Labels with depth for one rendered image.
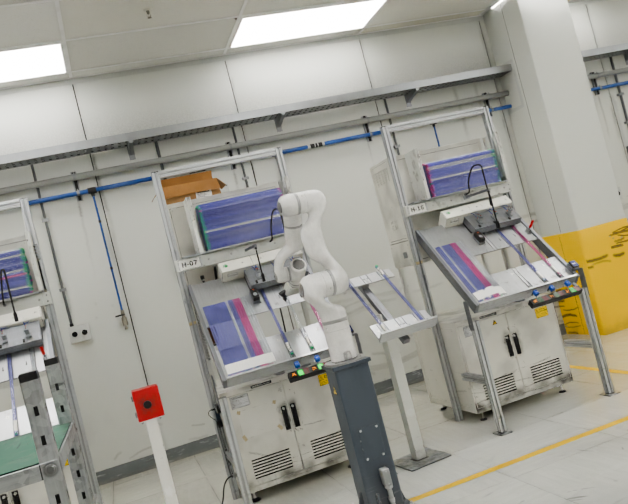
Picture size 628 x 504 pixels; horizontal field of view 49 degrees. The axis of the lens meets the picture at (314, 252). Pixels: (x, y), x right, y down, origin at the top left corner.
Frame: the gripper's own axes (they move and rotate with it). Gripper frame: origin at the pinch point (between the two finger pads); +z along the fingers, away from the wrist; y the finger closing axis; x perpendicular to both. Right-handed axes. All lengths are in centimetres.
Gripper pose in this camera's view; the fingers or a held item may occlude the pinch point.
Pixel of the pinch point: (292, 296)
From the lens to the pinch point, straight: 368.0
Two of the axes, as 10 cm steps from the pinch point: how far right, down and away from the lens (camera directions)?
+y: -9.3, 2.3, -2.9
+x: 3.5, 7.9, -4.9
